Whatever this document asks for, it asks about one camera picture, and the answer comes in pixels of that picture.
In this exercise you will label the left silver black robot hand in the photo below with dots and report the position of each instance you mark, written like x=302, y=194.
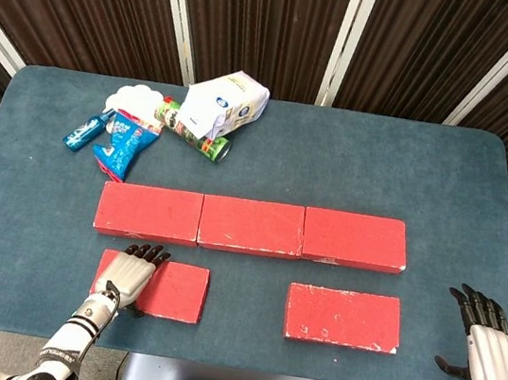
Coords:
x=128, y=276

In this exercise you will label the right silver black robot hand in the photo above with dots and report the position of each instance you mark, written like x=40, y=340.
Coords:
x=495, y=365

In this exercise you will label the red brick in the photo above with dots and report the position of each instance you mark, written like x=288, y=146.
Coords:
x=251, y=225
x=354, y=238
x=148, y=210
x=342, y=318
x=177, y=290

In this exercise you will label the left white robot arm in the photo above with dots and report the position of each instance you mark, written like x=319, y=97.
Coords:
x=63, y=348

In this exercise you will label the blue snack bag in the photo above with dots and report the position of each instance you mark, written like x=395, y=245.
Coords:
x=122, y=146

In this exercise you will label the green chips can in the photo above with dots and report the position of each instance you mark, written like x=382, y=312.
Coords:
x=203, y=144

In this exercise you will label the blue plastic bottle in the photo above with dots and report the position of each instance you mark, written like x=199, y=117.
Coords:
x=83, y=131

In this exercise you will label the red white snack packet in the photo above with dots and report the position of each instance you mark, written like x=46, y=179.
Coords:
x=147, y=122

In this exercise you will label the blue felt table cover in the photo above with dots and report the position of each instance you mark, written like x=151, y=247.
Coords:
x=261, y=176

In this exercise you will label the white plate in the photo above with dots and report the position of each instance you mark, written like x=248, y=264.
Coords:
x=134, y=96

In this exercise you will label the white paper flour bag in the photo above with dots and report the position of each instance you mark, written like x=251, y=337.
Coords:
x=224, y=99

